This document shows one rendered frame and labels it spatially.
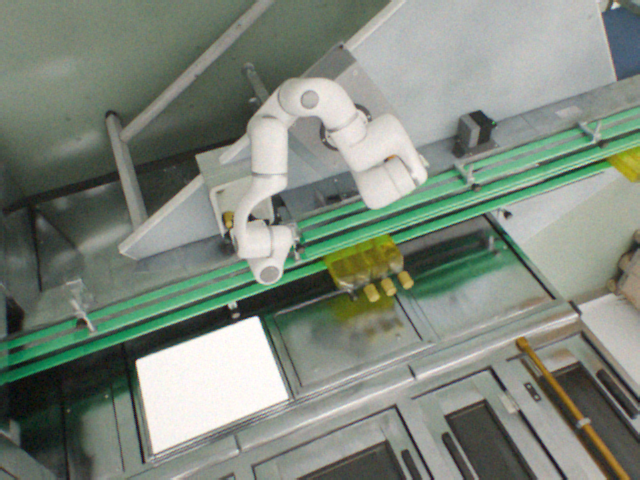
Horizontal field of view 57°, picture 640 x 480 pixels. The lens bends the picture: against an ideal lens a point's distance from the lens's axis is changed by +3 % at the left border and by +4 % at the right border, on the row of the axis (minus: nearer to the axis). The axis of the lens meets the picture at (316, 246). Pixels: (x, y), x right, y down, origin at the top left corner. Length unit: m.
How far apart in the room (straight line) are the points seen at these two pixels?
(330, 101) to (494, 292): 0.99
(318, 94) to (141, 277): 0.88
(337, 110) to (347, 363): 0.82
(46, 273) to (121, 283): 0.49
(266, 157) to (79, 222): 1.26
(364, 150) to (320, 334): 0.71
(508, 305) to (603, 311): 3.89
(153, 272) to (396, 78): 0.96
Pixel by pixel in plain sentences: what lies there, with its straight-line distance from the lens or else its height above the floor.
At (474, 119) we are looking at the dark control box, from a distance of 2.02.
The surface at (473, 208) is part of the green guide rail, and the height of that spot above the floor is 0.94.
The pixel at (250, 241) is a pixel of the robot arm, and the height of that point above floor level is 1.17.
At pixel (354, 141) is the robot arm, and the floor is 1.09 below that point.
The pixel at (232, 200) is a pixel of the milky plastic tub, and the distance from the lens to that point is 1.81.
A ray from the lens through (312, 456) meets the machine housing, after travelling 1.74.
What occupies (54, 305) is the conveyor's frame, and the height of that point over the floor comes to 0.83.
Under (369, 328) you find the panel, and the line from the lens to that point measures 1.86.
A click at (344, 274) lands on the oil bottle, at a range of 1.79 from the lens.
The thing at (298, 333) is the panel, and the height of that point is 1.11.
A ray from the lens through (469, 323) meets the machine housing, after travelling 1.95.
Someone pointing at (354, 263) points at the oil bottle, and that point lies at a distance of 1.82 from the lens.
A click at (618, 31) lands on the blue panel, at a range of 2.74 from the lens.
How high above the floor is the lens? 2.06
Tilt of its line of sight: 38 degrees down
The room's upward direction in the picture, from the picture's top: 153 degrees clockwise
